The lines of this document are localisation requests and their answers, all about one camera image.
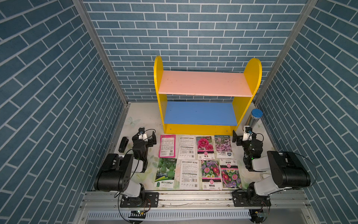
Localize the pink bordered seed packet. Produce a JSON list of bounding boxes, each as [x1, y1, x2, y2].
[[159, 135, 176, 158]]

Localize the purple flower seed packet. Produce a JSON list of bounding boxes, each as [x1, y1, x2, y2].
[[214, 135, 234, 159]]

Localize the red zinnia seed packet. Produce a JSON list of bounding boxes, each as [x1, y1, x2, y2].
[[219, 159, 242, 189]]

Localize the green gourd seed packet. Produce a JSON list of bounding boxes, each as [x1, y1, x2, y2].
[[154, 158, 177, 189]]

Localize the white text seed packet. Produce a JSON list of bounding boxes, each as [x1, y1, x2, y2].
[[178, 136, 196, 160]]

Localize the magenta hollyhock seed packet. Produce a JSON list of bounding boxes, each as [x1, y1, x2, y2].
[[196, 136, 215, 160]]

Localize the mixed flower seed packet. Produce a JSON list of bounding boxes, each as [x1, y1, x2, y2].
[[201, 160, 222, 190]]

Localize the white text packet shelf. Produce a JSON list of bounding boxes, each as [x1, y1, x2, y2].
[[180, 160, 199, 190]]

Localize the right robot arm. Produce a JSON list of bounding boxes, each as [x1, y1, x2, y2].
[[232, 126, 311, 207]]

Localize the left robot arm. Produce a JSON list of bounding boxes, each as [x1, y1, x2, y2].
[[94, 128, 157, 203]]

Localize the yellow shelf with pink board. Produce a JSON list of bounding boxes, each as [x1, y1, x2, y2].
[[154, 56, 263, 135]]

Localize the small black device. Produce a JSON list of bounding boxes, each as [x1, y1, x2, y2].
[[118, 137, 129, 153]]

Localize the small white object on mat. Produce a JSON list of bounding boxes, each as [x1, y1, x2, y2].
[[260, 173, 271, 180]]

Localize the floral table mat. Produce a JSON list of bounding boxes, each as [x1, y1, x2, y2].
[[101, 102, 286, 191]]

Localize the steel bottle blue lid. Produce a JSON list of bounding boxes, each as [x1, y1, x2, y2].
[[245, 108, 263, 128]]

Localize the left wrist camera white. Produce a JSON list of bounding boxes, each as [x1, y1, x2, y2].
[[138, 127, 147, 141]]

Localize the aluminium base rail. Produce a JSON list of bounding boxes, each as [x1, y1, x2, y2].
[[74, 190, 319, 224]]

